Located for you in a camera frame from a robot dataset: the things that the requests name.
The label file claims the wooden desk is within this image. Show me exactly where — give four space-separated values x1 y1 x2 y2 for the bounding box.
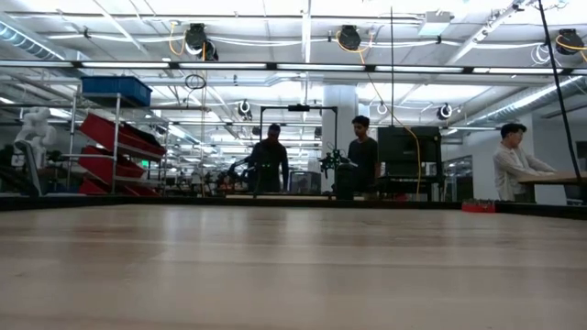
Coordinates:
517 171 587 205

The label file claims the metal shelf rack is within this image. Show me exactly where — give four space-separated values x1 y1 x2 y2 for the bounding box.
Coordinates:
67 91 170 197

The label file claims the silver ventilation duct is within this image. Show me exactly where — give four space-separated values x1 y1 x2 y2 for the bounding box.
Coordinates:
462 74 587 127
0 20 65 61

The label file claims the yellow hanging cable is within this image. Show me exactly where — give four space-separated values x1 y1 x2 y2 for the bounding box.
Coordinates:
402 124 422 196

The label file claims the black background rig frame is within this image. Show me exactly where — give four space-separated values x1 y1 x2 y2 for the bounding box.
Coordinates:
259 104 339 197

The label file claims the black ceiling cable reel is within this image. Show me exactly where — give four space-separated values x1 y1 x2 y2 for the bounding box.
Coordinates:
337 24 363 51
184 22 219 61
555 27 586 56

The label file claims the black monitor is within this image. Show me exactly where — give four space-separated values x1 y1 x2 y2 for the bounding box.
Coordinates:
377 126 443 178

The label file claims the small red block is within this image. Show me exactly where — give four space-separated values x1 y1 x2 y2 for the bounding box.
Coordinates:
460 198 497 215

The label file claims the black slanted pole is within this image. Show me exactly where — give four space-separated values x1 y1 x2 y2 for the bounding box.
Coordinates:
537 0 587 206

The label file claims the blue storage bin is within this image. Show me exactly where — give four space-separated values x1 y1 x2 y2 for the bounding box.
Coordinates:
81 75 153 108

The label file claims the thin black vertical pole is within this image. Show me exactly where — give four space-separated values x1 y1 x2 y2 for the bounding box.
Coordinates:
389 6 394 128

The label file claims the white ceiling unit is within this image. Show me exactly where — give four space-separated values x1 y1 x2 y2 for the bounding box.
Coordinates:
417 9 453 37

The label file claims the white round pillar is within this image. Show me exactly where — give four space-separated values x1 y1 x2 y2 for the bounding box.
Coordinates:
321 84 360 192

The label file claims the black cylindrical bin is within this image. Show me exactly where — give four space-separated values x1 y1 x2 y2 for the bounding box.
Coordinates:
334 163 358 201

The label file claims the hanging black cable loop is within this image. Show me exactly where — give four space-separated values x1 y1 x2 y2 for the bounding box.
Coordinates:
183 72 207 91

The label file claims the ceiling light strip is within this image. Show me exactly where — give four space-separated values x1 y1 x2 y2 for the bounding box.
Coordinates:
276 62 367 72
81 61 170 71
474 66 564 75
375 65 465 74
178 61 268 71

